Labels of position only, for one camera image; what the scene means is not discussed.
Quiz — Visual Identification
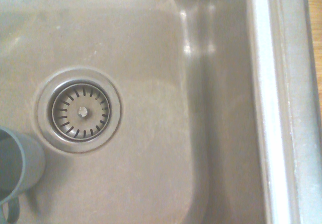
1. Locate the stainless steel kitchen sink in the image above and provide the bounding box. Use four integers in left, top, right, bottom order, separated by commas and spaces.
0, 0, 322, 224

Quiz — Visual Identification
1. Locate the round metal drain strainer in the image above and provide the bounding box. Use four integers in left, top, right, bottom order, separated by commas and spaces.
37, 67, 122, 154

